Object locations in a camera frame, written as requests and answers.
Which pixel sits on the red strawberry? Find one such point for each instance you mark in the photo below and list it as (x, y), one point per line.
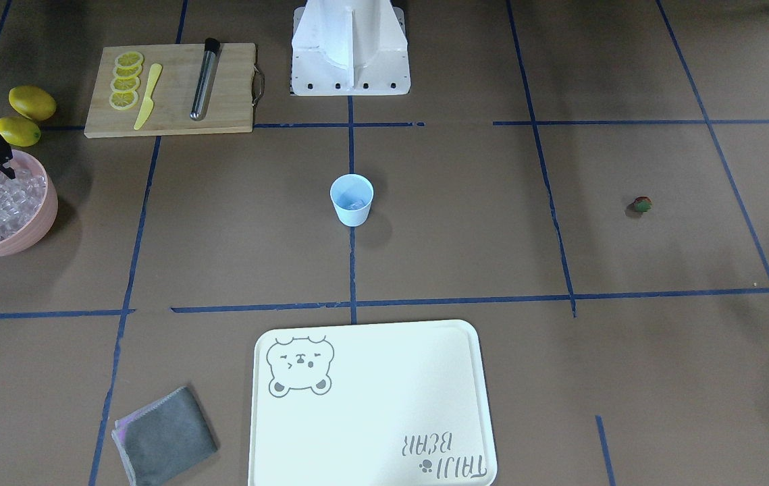
(642, 204)

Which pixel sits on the light blue plastic cup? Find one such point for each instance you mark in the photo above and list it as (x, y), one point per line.
(351, 196)

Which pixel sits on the pink bowl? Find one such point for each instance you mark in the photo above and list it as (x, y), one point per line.
(41, 223)

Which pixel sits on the yellow lemon near bowl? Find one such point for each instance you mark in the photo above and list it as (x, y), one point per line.
(19, 131)

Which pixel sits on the yellow lemon far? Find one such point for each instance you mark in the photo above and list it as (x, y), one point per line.
(32, 102)

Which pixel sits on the wooden cutting board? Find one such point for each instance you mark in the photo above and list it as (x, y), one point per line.
(229, 109)

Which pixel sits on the yellow plastic knife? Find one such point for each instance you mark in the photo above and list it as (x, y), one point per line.
(147, 103)

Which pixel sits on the lemon slices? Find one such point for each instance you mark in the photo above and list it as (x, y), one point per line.
(127, 68)

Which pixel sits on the grey folded cloth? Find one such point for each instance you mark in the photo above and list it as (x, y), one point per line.
(164, 439)

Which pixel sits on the cream bear tray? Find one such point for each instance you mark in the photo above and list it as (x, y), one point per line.
(371, 404)

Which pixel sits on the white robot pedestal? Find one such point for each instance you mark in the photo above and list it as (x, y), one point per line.
(349, 48)

